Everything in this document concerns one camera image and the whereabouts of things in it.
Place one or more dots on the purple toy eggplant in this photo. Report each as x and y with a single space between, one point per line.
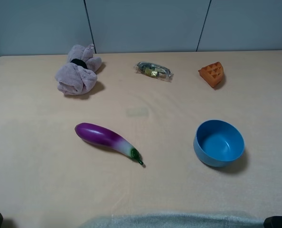
104 137

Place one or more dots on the blue plastic bowl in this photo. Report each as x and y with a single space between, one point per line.
218 143

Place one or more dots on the pink rolled towel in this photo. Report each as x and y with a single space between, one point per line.
75 80

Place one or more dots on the black hair tie band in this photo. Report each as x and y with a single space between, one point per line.
79 62

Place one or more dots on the orange toy waffle slice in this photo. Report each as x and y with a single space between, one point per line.
213 74

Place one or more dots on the clear bag with cable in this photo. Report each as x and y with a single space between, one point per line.
154 71

